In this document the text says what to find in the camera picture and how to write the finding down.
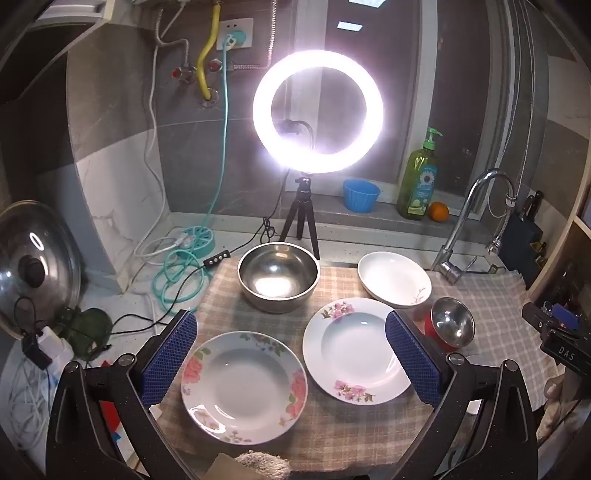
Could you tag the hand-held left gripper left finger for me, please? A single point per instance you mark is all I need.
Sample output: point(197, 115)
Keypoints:
point(168, 357)

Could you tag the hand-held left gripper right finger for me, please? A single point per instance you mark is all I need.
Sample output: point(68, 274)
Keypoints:
point(413, 360)

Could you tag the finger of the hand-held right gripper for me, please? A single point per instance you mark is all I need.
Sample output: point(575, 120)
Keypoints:
point(538, 316)

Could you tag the small red steel bowl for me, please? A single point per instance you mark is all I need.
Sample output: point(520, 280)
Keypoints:
point(450, 323)

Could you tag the white plate with pink blossoms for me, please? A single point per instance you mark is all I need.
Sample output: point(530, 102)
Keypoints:
point(351, 346)

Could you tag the white plate with pink roses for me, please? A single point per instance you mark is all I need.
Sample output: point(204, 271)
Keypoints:
point(242, 387)

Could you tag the white plate with branch print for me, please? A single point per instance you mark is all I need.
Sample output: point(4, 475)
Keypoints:
point(392, 279)

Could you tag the large stainless steel bowl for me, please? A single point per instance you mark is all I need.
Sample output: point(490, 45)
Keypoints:
point(277, 277)

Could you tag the person's right hand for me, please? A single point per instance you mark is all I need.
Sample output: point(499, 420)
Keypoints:
point(554, 420)

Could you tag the beige checkered cloth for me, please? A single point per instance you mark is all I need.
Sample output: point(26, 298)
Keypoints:
point(498, 314)

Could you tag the wooden shelf unit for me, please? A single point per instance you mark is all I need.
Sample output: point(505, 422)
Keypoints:
point(563, 258)

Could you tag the dark blue knife block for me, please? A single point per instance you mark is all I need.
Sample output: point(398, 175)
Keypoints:
point(519, 240)

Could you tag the red book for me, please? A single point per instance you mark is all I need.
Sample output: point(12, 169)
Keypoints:
point(108, 415)

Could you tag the dark green mesh scrubber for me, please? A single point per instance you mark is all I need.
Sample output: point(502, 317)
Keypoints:
point(85, 330)

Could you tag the black inline remote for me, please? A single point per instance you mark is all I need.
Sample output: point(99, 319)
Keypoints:
point(217, 259)

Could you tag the white charger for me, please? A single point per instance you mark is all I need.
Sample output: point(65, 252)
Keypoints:
point(55, 344)

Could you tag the chrome faucet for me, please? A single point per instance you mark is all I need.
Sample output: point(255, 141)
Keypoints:
point(461, 217)

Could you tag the orange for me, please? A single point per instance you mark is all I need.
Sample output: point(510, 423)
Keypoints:
point(438, 212)

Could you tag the beige knit cloth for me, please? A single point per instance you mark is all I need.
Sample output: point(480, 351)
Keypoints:
point(263, 466)

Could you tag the steel pot lid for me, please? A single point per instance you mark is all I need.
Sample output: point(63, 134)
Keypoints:
point(41, 258)

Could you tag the blue silicone cup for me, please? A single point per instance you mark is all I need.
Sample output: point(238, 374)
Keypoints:
point(361, 196)

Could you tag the green dish soap bottle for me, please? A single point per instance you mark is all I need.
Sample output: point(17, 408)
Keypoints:
point(418, 184)

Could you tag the white wall socket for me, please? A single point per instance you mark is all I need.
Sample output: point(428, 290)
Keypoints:
point(242, 32)

